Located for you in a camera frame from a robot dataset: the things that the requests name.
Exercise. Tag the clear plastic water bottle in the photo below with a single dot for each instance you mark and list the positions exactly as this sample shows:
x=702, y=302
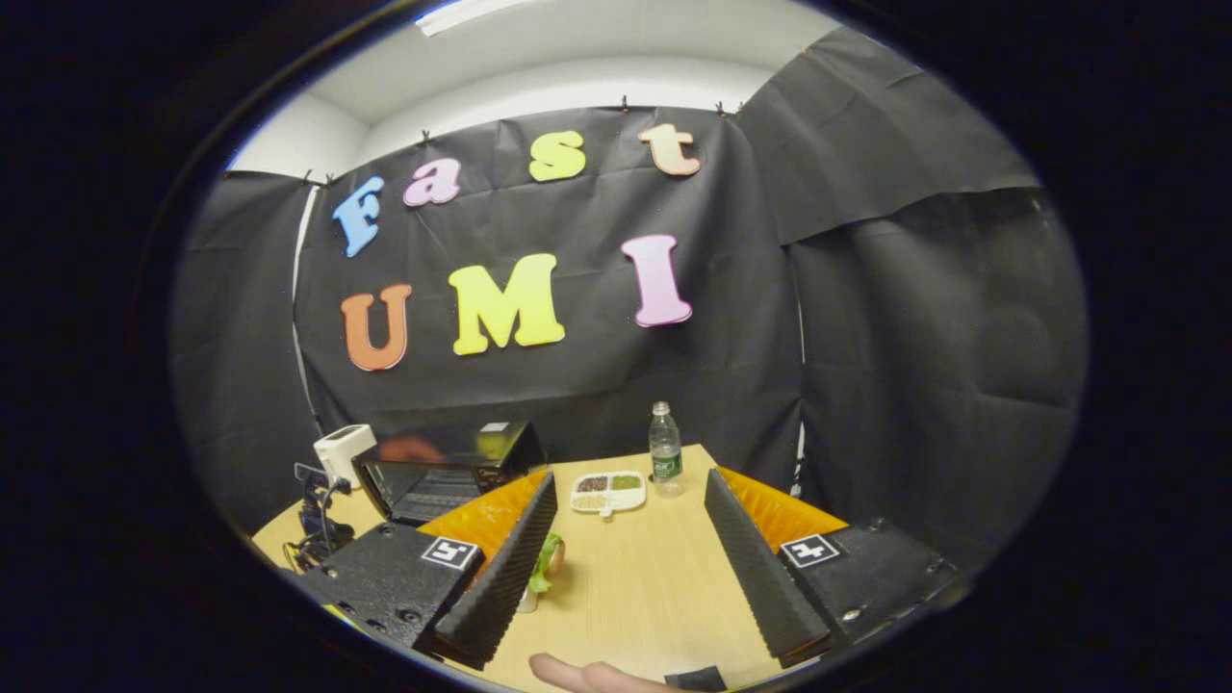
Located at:
x=665, y=452

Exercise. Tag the black backdrop cloth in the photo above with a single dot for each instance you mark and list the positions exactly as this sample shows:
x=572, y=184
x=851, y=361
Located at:
x=626, y=289

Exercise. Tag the ceiling light panel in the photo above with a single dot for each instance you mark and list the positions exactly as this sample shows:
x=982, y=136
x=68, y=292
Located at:
x=462, y=12

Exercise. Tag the lettuce sandwich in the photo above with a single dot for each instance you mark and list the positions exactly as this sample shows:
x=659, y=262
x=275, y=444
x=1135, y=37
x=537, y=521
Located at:
x=549, y=563

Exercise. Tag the white toaster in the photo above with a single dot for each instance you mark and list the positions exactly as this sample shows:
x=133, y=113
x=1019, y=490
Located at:
x=342, y=448

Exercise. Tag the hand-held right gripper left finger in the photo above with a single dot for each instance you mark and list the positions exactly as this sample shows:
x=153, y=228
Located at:
x=505, y=568

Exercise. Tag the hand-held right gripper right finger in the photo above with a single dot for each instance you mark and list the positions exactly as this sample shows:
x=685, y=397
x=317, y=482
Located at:
x=756, y=568

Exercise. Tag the black electric oven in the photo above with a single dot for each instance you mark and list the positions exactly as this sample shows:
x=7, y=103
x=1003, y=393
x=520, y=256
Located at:
x=443, y=472

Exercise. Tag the white divided dish of grains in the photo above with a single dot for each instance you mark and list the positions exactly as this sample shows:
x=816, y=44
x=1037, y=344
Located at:
x=608, y=489

